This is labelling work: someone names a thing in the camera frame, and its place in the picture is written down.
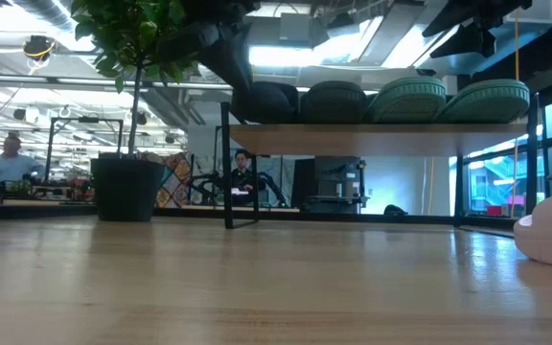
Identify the small red object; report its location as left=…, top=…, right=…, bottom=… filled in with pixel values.
left=67, top=177, right=90, bottom=200

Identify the small green background plant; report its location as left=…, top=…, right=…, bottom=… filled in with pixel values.
left=10, top=179, right=34, bottom=200

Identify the green rubber slide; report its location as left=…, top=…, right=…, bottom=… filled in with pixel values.
left=434, top=79, right=531, bottom=125
left=364, top=76, right=449, bottom=125

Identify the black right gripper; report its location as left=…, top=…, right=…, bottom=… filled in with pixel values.
left=422, top=0, right=535, bottom=58

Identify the long grey ceiling pipe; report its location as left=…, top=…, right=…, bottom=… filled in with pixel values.
left=0, top=73, right=234, bottom=95

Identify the black metal stand frame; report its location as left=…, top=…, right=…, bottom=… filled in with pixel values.
left=44, top=117, right=125, bottom=162

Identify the grey ceiling duct box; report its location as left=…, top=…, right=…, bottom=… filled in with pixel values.
left=279, top=12, right=313, bottom=44

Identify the black equipment cabinet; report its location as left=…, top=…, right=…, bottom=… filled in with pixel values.
left=293, top=153, right=369, bottom=215

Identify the black ceiling device yellow cable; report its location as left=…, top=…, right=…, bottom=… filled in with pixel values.
left=21, top=35, right=57, bottom=63

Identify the black rubber slide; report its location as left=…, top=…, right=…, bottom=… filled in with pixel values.
left=299, top=80, right=368, bottom=125
left=231, top=80, right=302, bottom=125

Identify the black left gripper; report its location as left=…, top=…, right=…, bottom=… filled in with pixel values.
left=155, top=0, right=263, bottom=124

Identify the wooden shelf with black legs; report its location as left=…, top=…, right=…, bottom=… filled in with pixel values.
left=218, top=93, right=541, bottom=230

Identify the person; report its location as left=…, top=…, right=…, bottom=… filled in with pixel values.
left=230, top=149, right=261, bottom=196
left=0, top=133, right=47, bottom=187

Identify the large silver ventilation duct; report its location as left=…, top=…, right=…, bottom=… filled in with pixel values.
left=414, top=0, right=552, bottom=76

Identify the black metal rig frame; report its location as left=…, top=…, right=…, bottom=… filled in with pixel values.
left=0, top=204, right=517, bottom=230

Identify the green leafy artificial plant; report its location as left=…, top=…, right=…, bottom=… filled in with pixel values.
left=70, top=0, right=200, bottom=157

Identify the black plant pot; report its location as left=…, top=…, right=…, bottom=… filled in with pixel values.
left=89, top=157, right=167, bottom=223

